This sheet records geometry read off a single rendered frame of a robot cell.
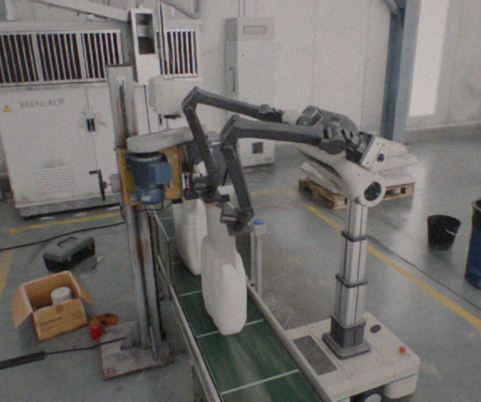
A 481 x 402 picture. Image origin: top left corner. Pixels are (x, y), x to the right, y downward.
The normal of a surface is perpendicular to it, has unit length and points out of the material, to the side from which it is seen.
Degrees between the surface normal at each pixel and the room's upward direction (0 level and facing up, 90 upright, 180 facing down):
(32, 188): 90
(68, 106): 90
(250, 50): 90
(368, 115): 90
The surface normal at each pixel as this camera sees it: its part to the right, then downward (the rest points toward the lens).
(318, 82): 0.35, 0.32
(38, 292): 0.57, 0.28
